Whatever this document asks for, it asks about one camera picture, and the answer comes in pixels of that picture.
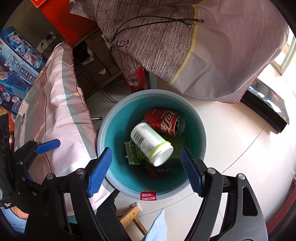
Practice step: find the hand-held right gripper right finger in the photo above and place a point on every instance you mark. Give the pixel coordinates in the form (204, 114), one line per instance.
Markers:
(192, 171)

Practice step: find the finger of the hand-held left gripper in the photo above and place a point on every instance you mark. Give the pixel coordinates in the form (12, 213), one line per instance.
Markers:
(34, 184)
(47, 144)

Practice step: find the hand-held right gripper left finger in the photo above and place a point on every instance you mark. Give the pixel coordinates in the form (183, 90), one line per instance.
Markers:
(99, 171)

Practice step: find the green cardboard box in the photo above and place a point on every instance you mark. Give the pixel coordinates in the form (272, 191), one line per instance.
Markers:
(136, 155)

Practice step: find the white green-label bottle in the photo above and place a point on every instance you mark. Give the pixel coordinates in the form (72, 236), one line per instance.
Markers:
(148, 141)

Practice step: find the red soda can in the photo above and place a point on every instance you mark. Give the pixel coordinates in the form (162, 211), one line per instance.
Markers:
(159, 120)

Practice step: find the black marker pen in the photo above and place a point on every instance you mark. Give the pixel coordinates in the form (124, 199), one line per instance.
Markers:
(96, 118)

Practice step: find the wooden stool leg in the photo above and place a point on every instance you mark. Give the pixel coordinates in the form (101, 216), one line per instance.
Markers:
(130, 215)

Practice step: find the light blue cloth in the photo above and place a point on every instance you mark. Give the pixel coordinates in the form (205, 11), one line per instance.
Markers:
(158, 228)

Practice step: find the large blue toy box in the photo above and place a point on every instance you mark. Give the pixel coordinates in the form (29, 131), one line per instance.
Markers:
(16, 69)

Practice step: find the black flat panel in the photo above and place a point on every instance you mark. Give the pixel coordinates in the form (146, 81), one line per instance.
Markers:
(261, 104)

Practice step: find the white power strip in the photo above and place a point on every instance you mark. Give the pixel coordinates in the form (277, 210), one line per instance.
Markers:
(45, 44)

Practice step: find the red plastic item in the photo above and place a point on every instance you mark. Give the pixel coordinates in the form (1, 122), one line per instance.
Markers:
(138, 74)

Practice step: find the red gift bag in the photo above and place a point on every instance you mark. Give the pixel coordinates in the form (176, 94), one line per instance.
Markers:
(64, 25)

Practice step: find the mauve striped blanket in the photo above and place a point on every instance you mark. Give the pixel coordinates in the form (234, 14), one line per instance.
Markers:
(161, 46)

